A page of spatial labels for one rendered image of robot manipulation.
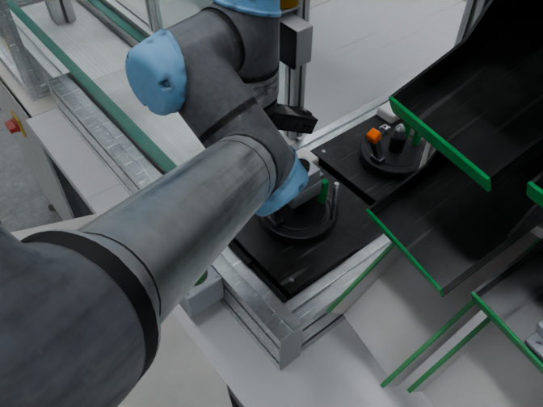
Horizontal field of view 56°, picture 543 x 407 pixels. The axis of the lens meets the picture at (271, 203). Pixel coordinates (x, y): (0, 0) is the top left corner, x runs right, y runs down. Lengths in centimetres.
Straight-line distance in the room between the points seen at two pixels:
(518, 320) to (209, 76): 40
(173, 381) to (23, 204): 175
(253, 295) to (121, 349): 60
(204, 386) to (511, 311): 50
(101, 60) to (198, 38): 98
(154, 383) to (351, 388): 32
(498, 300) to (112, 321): 44
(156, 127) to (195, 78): 71
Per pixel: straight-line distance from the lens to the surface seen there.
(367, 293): 77
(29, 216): 246
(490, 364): 72
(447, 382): 74
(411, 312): 73
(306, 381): 87
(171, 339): 92
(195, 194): 36
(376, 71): 152
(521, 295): 60
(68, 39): 163
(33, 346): 21
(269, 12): 59
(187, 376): 89
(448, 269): 59
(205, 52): 53
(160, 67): 51
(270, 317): 81
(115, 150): 111
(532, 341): 55
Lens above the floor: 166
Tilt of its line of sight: 47 degrees down
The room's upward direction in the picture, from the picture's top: straight up
